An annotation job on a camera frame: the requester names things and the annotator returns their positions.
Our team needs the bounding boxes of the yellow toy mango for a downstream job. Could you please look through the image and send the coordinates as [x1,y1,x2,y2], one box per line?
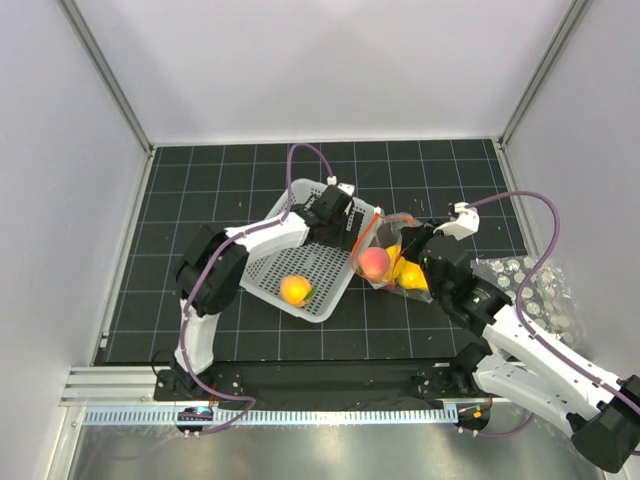
[386,244,406,279]

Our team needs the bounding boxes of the yellow toy pear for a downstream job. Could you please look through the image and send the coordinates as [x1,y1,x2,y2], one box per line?
[397,261,429,291]

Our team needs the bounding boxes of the clear zip bag orange zipper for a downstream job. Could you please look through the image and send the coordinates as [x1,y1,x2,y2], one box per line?
[350,207,432,303]

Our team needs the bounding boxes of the pink toy peach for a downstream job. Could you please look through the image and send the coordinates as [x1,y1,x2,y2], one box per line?
[358,247,391,282]

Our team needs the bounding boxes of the orange toy with leaf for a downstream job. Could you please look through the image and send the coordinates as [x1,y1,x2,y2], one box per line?
[279,275,316,308]

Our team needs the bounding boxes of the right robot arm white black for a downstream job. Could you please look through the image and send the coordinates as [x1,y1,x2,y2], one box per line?
[401,225,639,473]

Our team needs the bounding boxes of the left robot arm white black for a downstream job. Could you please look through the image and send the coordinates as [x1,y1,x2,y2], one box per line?
[174,177,375,400]

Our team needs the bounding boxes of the black grid mat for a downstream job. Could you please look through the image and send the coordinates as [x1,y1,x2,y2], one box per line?
[94,139,511,365]

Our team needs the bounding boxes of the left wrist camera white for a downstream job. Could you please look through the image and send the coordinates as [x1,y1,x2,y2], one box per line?
[337,183,355,196]

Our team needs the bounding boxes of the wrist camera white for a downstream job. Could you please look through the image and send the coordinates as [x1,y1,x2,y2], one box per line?
[434,202,480,241]
[337,183,355,196]

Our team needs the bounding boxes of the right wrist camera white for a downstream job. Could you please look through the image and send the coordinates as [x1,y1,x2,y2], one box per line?
[434,202,480,241]

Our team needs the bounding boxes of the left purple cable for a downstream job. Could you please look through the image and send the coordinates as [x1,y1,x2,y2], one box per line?
[179,143,336,434]

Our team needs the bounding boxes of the purple cable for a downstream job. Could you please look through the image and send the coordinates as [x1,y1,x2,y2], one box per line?
[457,191,640,440]
[179,143,336,434]

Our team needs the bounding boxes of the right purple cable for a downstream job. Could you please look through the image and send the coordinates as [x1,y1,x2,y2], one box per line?
[457,191,640,440]

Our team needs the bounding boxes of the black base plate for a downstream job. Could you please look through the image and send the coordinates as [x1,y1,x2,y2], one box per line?
[153,357,511,412]

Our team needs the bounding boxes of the white slotted cable duct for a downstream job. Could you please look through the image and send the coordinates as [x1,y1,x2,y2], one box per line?
[83,404,458,427]

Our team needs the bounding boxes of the left aluminium frame post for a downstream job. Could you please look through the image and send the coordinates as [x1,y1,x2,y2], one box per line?
[57,0,153,155]

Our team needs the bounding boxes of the aluminium frame post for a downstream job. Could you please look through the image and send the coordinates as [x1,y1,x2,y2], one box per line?
[498,0,592,149]
[57,0,153,155]

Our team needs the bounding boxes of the right aluminium frame post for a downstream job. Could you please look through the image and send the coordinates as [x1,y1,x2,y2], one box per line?
[498,0,592,149]

